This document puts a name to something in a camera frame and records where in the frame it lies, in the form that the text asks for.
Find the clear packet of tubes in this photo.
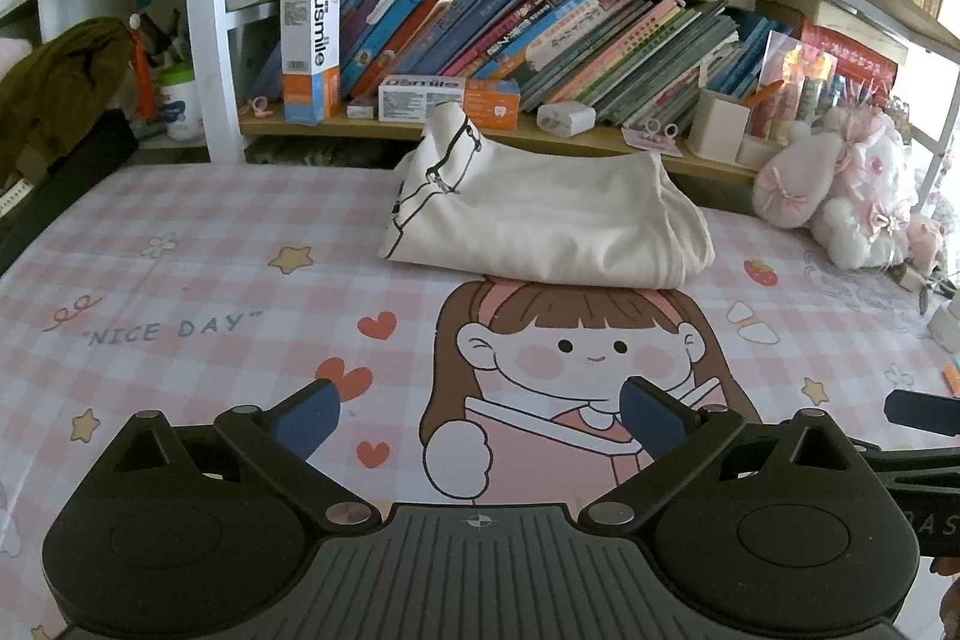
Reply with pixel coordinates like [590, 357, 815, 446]
[757, 29, 839, 144]

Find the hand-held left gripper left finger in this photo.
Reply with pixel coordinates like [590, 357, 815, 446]
[112, 379, 380, 534]

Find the flat white orange box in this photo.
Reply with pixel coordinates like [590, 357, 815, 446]
[377, 75, 521, 132]

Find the small beige box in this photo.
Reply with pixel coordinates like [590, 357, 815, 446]
[739, 134, 781, 169]

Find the tall white orange box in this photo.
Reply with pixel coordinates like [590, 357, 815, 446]
[280, 0, 342, 125]

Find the white bottle green cap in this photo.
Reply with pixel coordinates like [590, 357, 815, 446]
[154, 66, 204, 143]

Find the white charger adapter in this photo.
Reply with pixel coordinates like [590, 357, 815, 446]
[537, 100, 597, 133]

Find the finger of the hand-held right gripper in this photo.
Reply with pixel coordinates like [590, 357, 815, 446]
[883, 387, 960, 438]

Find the red tassel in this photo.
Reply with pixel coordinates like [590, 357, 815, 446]
[127, 14, 155, 120]

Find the red packet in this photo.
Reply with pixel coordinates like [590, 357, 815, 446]
[799, 21, 897, 86]

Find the white and wooden bookshelf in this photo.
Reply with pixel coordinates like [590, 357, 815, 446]
[0, 0, 960, 195]

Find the row of books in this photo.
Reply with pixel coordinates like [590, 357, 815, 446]
[225, 0, 796, 127]

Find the white pink plush toy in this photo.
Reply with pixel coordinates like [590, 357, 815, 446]
[754, 107, 920, 270]

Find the black bag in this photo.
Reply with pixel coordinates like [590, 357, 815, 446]
[0, 107, 141, 274]

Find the pink clip card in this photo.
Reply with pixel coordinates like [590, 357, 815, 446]
[622, 119, 683, 151]

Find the white lamp base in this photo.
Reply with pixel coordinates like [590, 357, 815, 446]
[930, 291, 960, 352]

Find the olive green jacket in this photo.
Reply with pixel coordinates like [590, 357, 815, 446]
[0, 17, 136, 191]

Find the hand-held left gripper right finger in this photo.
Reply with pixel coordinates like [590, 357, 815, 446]
[577, 376, 887, 534]

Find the white t-shirt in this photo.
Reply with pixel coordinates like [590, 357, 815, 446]
[377, 104, 715, 290]

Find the beige pen holder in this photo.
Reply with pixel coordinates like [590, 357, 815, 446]
[687, 89, 753, 165]

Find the small pink plush toy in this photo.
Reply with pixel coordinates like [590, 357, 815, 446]
[904, 212, 950, 274]

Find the pink checked cartoon desk mat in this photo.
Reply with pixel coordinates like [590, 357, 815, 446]
[0, 164, 960, 640]

